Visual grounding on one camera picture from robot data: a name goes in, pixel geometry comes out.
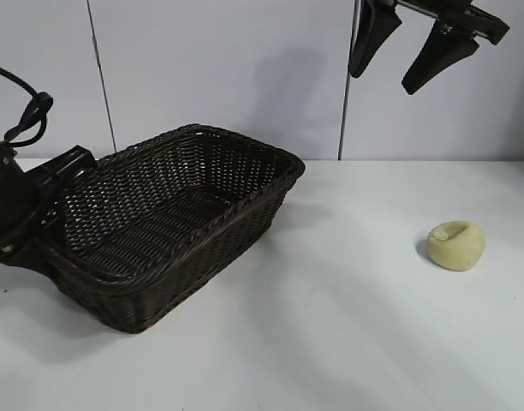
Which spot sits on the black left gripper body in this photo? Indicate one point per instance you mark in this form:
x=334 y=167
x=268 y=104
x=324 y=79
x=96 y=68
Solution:
x=11 y=201

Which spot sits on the dark brown woven basket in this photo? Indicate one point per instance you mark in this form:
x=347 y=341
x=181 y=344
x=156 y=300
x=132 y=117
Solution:
x=176 y=222

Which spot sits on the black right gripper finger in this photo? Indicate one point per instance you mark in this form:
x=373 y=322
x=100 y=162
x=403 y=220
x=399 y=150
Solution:
x=371 y=34
x=439 y=55

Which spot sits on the pale yellow egg yolk pastry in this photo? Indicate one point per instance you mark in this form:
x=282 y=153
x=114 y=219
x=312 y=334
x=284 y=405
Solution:
x=456 y=248

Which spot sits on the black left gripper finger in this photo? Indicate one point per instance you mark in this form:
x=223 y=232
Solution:
x=33 y=257
x=54 y=222

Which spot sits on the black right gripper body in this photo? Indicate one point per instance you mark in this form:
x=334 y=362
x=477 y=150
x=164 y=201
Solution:
x=472 y=21

